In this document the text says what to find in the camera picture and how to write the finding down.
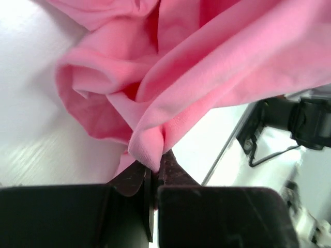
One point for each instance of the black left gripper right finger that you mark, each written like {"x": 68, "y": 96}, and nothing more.
{"x": 190, "y": 215}

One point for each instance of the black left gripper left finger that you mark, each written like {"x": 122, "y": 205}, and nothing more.
{"x": 115, "y": 214}

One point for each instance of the light pink t-shirt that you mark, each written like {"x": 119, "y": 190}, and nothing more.
{"x": 148, "y": 71}

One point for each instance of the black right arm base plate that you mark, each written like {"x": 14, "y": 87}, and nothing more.
{"x": 253, "y": 139}

